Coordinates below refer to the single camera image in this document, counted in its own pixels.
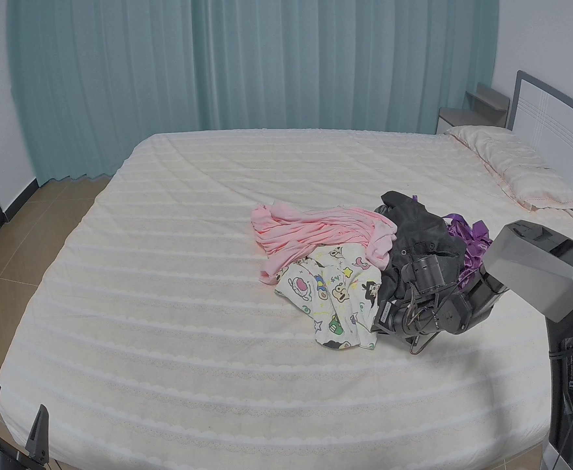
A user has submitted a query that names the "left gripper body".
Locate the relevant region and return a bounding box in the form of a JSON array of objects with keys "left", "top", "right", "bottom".
[{"left": 0, "top": 421, "right": 47, "bottom": 470}]

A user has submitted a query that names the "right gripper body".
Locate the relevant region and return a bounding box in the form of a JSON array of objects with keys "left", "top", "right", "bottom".
[{"left": 372, "top": 301, "right": 441, "bottom": 339}]

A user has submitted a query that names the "white printed pyjama top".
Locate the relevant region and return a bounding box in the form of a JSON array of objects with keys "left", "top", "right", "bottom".
[{"left": 274, "top": 244, "right": 382, "bottom": 351}]

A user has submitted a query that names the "dark grey garment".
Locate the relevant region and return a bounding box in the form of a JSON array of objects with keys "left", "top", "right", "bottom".
[{"left": 374, "top": 190, "right": 467, "bottom": 305}]

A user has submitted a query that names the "purple garment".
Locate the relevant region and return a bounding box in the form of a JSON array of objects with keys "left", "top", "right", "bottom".
[{"left": 411, "top": 194, "right": 494, "bottom": 292}]

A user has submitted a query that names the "pink garment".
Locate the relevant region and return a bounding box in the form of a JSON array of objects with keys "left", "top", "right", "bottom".
[{"left": 251, "top": 202, "right": 399, "bottom": 285}]

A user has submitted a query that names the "cream pillow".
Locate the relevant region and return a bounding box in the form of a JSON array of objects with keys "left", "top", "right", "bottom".
[{"left": 445, "top": 125, "right": 573, "bottom": 212}]

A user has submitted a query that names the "grey white bedside table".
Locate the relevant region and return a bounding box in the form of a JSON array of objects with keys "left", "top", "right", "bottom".
[{"left": 437, "top": 83, "right": 511, "bottom": 136}]

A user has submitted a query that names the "bed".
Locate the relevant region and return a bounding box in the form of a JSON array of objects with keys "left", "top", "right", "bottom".
[{"left": 0, "top": 70, "right": 573, "bottom": 470}]

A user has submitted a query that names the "blue-green curtain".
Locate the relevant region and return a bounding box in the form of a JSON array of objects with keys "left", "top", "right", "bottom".
[{"left": 8, "top": 0, "right": 500, "bottom": 187}]

